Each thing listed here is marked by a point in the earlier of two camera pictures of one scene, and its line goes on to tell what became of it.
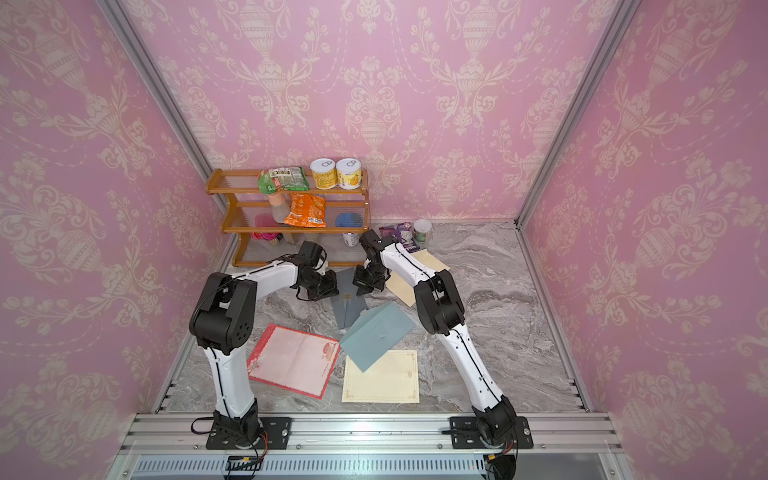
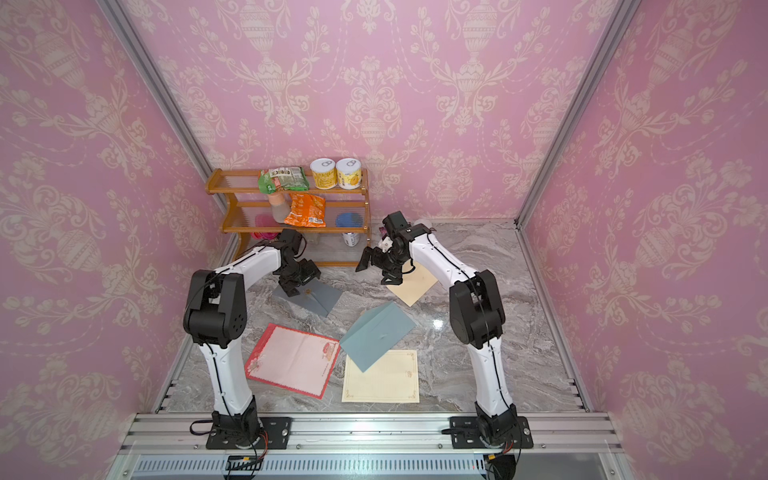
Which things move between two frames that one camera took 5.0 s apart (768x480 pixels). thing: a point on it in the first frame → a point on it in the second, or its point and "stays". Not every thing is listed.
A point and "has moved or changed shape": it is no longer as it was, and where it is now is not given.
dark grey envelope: (347, 304) has moved or changed shape
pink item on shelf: (265, 221) stays
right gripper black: (363, 285) → (393, 277)
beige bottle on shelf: (280, 203) stays
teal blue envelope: (374, 333) stays
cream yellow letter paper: (393, 378) stays
